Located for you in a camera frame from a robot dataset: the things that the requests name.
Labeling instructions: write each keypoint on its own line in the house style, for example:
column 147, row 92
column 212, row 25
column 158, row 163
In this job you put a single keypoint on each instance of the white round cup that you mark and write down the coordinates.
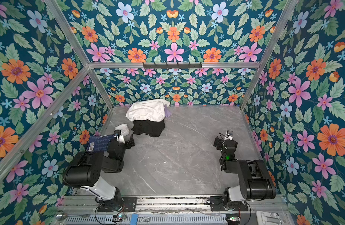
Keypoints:
column 124, row 129

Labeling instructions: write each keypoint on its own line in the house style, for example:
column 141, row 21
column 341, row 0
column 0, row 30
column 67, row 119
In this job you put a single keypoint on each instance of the lavender cloth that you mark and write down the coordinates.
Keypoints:
column 167, row 112

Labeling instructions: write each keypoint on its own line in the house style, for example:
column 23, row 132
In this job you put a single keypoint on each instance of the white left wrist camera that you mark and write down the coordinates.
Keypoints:
column 119, row 138

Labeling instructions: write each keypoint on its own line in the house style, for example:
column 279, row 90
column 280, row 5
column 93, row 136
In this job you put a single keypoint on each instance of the black hook rail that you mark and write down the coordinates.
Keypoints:
column 165, row 65

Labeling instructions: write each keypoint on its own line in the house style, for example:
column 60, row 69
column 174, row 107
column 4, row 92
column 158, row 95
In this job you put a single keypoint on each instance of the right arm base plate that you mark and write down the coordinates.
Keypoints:
column 220, row 203

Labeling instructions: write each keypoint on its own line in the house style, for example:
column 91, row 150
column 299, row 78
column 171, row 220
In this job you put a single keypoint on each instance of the white vented box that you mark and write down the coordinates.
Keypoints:
column 269, row 218

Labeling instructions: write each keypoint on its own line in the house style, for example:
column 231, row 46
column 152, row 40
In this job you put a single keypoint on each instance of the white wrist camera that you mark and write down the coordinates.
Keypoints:
column 229, row 135
column 119, row 138

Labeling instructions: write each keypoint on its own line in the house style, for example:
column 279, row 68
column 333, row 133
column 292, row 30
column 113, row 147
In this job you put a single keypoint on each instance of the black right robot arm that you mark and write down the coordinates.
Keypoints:
column 255, row 182

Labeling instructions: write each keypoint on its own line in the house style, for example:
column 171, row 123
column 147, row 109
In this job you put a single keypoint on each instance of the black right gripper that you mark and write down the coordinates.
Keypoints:
column 219, row 142

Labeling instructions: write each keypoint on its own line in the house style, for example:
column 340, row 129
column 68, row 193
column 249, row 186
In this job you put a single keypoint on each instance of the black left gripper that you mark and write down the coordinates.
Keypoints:
column 129, row 140

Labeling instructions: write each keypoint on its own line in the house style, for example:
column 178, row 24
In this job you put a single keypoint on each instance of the white cloth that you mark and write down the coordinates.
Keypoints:
column 152, row 110

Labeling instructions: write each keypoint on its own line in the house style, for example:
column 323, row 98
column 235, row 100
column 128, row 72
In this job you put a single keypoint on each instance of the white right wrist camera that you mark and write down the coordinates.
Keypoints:
column 229, row 135

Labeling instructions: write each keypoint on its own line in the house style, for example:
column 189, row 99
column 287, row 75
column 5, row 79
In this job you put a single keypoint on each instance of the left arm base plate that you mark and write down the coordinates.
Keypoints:
column 118, row 204

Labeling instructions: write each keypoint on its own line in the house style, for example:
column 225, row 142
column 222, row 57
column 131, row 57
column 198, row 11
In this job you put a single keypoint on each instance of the black cloth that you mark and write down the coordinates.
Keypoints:
column 151, row 128

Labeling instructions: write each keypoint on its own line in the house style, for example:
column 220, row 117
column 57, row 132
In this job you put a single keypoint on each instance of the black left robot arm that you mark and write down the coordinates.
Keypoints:
column 103, row 154

